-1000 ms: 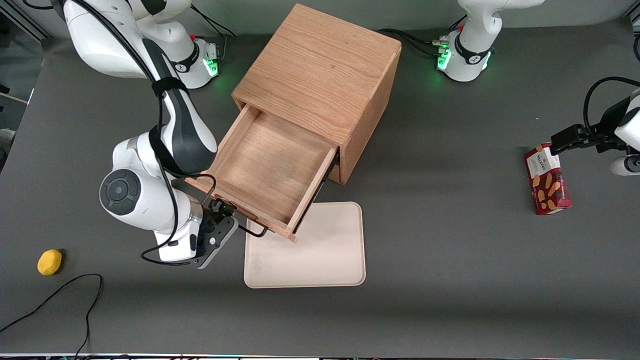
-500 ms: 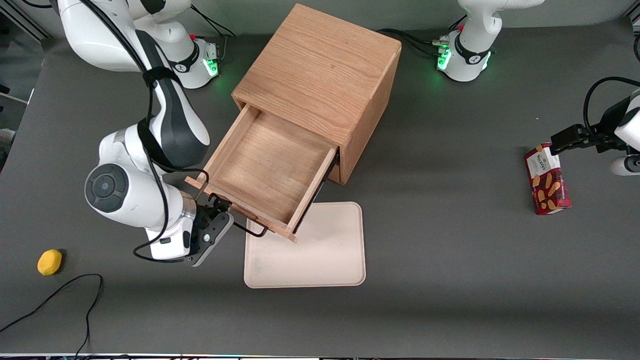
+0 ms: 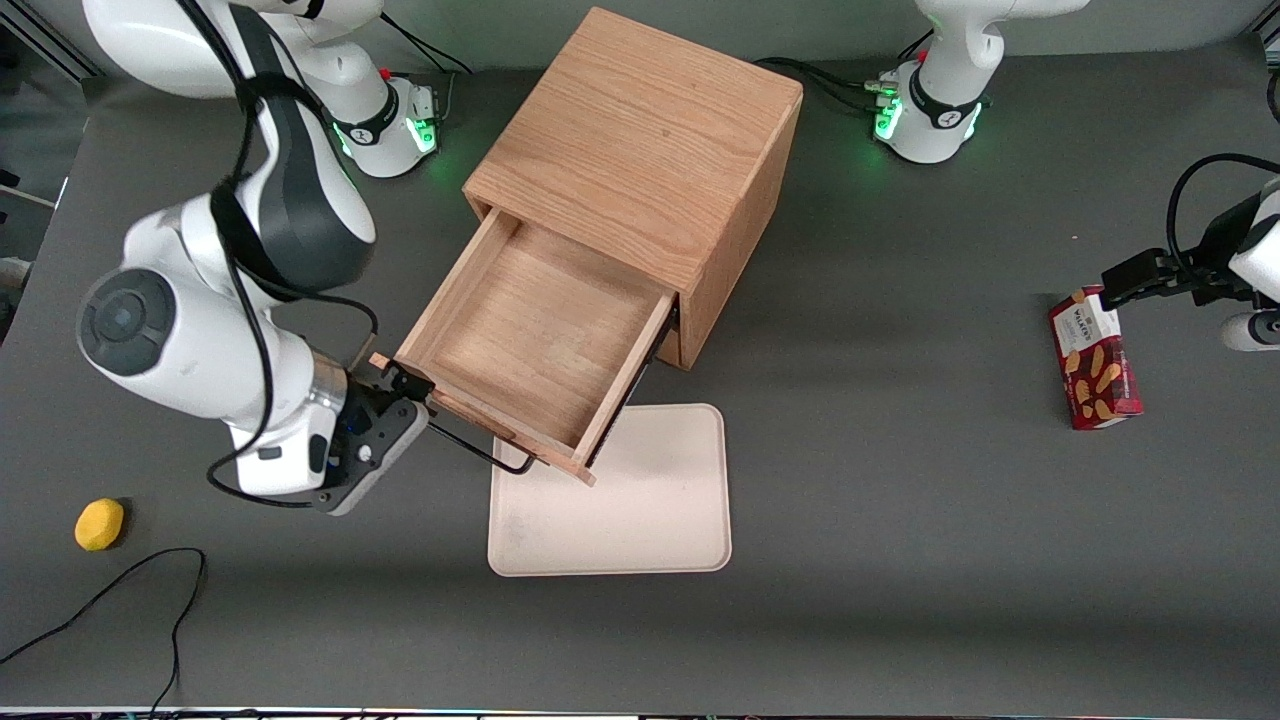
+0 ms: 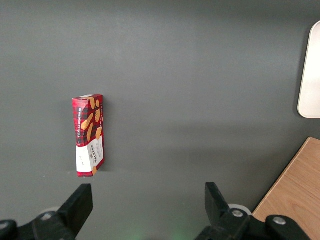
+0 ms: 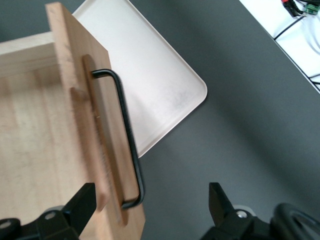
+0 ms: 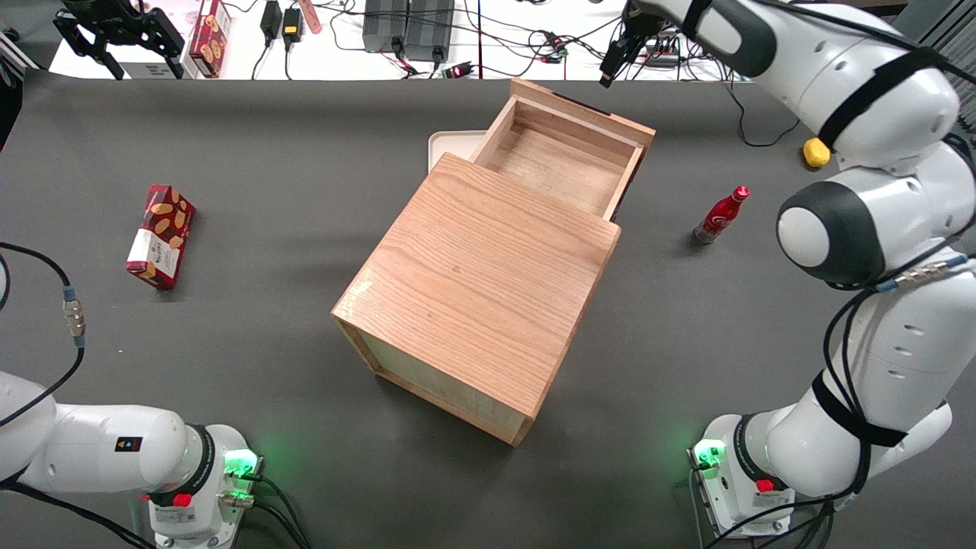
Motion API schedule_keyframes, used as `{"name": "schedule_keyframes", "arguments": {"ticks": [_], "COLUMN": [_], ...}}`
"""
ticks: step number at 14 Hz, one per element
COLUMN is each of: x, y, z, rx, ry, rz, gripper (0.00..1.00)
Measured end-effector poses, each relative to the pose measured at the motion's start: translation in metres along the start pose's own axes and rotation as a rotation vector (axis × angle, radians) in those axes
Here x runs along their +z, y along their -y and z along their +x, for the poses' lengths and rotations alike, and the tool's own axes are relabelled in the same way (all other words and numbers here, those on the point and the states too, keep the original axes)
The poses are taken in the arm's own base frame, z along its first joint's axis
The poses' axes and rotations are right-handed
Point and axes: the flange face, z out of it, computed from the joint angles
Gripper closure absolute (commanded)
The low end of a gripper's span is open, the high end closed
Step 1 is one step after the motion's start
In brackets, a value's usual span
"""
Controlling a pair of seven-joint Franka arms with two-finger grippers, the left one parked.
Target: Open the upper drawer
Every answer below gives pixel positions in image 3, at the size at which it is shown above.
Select black arm wrist cable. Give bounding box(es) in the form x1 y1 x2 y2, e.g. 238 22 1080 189
178 0 381 509
1165 153 1280 276

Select red shortbread cookie box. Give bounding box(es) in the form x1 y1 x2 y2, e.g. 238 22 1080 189
1047 285 1145 432

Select black left arm wrist cable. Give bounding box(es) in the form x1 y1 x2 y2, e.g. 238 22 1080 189
1165 153 1280 276

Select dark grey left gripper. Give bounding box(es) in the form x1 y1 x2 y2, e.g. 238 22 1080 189
1100 193 1263 313

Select yellow lemon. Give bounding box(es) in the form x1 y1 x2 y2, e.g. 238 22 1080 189
74 497 126 553

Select black right arm wrist cable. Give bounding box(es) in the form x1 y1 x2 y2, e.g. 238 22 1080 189
178 0 381 509

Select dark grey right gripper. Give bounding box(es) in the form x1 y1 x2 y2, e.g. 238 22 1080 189
312 362 438 517

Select thin black cable on table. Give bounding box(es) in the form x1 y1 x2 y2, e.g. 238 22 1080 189
0 547 208 720

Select black base cable bundle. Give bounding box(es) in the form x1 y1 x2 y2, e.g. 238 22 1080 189
752 28 936 113
380 12 477 126

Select oak wooden drawer cabinet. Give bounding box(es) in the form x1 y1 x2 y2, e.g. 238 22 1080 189
463 6 805 372

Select beige plastic tray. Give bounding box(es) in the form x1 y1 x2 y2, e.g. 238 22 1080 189
487 403 733 578

